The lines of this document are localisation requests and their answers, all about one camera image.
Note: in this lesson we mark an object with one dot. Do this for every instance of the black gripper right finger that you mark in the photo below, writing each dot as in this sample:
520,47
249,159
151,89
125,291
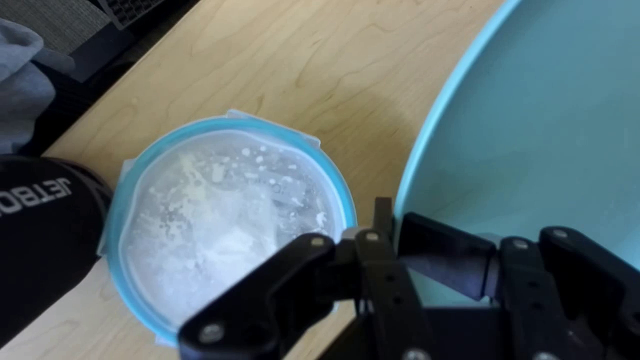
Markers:
560,297

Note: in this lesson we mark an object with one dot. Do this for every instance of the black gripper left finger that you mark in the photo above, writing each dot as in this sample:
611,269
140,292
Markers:
270,309

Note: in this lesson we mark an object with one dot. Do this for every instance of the teal plate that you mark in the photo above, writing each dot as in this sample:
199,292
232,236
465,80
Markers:
539,125

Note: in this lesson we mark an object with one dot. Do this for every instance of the round container with blue lid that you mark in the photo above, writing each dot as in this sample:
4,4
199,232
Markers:
205,204

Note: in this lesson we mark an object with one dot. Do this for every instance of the black mug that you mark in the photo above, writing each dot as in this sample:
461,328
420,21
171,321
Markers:
52,214

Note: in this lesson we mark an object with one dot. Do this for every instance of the grey cloth on chair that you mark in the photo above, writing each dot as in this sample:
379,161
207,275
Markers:
25,89

